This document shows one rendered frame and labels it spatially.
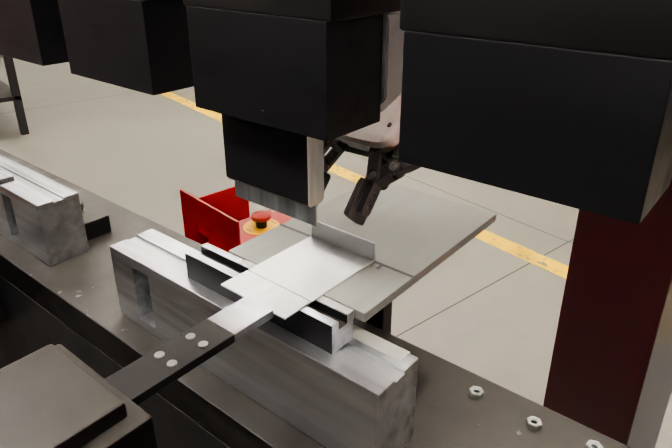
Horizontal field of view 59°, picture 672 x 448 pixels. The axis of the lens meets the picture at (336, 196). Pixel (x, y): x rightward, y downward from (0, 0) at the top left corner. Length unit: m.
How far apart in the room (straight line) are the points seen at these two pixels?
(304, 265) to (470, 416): 0.22
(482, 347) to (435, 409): 1.54
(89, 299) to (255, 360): 0.31
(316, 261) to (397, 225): 0.12
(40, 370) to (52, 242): 0.47
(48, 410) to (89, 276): 0.47
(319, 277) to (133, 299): 0.26
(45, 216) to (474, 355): 1.56
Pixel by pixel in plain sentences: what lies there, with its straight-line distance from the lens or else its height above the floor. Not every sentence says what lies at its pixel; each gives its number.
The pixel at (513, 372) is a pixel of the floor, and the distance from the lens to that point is 2.09.
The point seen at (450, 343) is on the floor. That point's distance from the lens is 2.16.
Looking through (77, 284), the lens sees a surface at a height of 0.88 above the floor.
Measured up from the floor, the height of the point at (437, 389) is 0.87.
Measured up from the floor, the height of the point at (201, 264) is 1.00.
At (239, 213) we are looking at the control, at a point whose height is 0.74.
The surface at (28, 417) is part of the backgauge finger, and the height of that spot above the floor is 1.03.
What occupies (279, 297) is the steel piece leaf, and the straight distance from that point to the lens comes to 0.55.
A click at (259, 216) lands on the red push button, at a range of 1.15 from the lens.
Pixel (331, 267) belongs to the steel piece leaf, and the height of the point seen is 1.00.
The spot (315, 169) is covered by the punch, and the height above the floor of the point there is 1.13.
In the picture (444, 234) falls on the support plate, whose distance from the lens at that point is 0.67.
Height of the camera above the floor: 1.31
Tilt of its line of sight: 24 degrees down
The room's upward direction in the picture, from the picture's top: straight up
